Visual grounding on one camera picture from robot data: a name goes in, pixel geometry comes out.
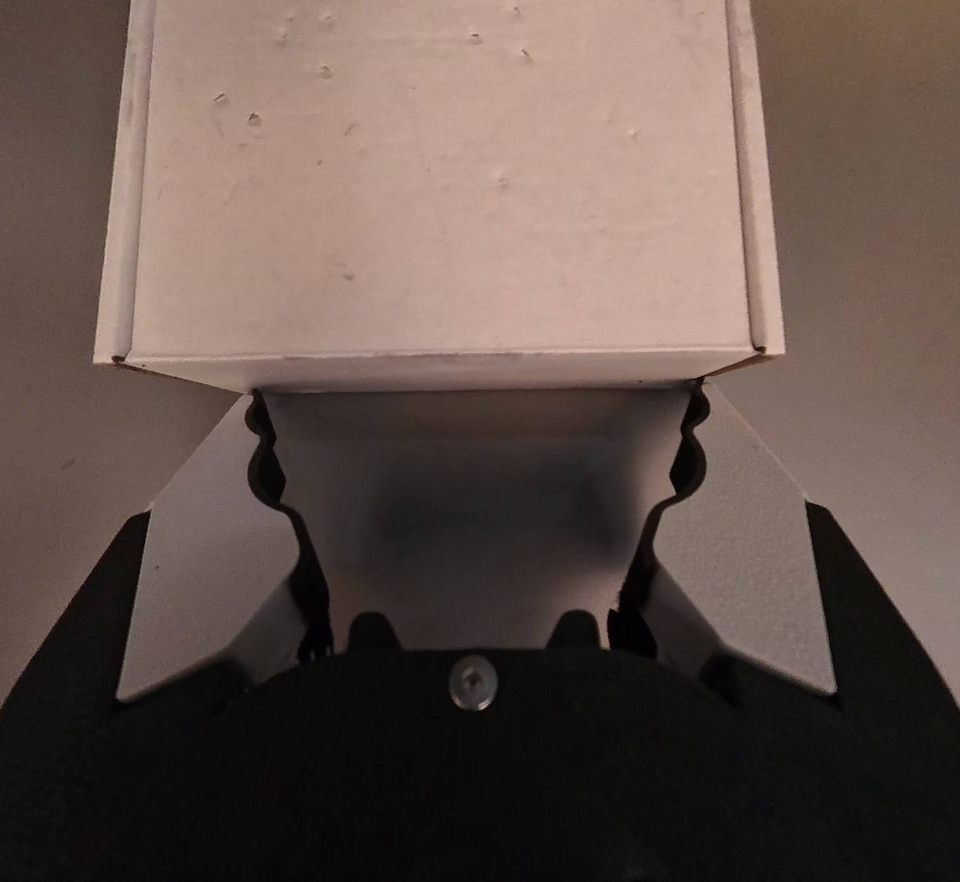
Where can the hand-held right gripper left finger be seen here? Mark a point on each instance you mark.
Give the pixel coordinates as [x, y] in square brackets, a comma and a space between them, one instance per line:
[202, 559]

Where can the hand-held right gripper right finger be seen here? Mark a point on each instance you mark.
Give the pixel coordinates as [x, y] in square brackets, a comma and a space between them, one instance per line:
[742, 574]

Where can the white cardboard mailer box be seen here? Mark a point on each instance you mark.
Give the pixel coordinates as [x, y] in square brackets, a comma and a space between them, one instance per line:
[450, 184]

